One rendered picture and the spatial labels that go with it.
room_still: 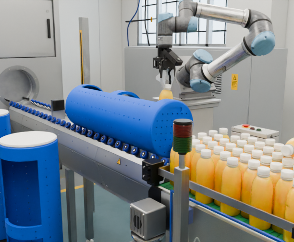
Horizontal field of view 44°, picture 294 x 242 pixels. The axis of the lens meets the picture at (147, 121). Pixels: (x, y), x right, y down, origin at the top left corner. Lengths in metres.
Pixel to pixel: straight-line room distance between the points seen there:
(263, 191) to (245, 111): 2.18
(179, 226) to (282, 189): 0.35
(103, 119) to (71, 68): 5.11
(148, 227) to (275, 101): 2.43
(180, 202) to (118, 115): 0.77
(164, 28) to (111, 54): 5.65
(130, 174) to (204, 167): 0.58
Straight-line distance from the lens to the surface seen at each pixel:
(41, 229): 1.94
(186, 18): 1.82
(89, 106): 2.12
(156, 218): 1.49
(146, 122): 1.69
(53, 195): 1.91
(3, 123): 2.60
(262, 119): 3.55
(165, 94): 1.81
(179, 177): 1.20
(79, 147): 2.31
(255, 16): 1.98
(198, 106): 2.22
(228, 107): 3.51
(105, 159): 2.06
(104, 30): 7.36
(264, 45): 1.89
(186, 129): 1.14
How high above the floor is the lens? 1.51
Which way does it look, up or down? 12 degrees down
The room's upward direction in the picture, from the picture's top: straight up
